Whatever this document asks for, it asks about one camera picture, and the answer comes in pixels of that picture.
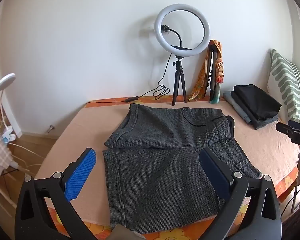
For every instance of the black mini tripod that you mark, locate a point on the black mini tripod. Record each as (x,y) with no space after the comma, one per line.
(179,80)

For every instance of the white clip desk lamp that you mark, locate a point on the white clip desk lamp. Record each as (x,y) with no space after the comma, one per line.
(5,110)

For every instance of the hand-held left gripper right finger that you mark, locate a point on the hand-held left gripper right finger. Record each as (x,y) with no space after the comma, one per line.
(216,177)

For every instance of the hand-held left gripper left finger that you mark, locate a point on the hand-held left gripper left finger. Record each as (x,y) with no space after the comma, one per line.
(78,175)

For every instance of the orange patterned scarf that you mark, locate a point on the orange patterned scarf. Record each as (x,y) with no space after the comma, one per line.
(210,72)

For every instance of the grey tweed pants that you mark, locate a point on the grey tweed pants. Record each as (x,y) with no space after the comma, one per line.
(170,155)

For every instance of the black folded tripod stand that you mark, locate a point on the black folded tripod stand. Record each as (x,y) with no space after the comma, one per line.
(212,75)

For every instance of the black folded garment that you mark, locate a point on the black folded garment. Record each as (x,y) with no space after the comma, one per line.
(258,102)

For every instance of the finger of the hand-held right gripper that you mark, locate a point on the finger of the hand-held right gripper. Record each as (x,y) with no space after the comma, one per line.
(293,130)

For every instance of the grey folded garment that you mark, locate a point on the grey folded garment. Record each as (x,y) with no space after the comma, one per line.
(242,110)

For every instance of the green striped pillow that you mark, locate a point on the green striped pillow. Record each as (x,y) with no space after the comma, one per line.
(287,87)

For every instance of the metal door stopper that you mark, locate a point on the metal door stopper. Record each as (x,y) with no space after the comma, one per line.
(50,128)

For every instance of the peach bed sheet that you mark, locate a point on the peach bed sheet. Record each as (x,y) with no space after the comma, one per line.
(90,135)

